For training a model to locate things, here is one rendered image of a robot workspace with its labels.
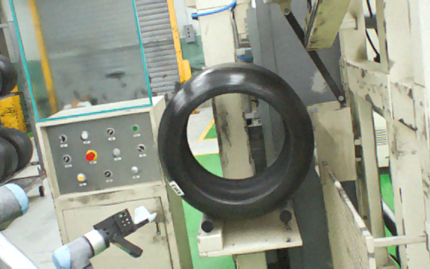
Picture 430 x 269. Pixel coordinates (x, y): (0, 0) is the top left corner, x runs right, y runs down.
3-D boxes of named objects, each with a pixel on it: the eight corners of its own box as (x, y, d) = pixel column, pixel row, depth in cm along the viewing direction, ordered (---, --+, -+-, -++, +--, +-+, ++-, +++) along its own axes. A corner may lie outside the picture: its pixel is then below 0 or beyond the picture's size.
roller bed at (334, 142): (314, 172, 246) (306, 104, 240) (348, 167, 245) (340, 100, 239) (320, 184, 227) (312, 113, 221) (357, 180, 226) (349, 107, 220)
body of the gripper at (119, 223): (129, 206, 185) (97, 223, 178) (140, 230, 185) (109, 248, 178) (121, 210, 191) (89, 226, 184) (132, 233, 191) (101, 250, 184)
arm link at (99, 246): (97, 255, 175) (89, 258, 182) (110, 248, 178) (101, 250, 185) (86, 234, 175) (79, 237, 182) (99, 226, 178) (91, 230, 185)
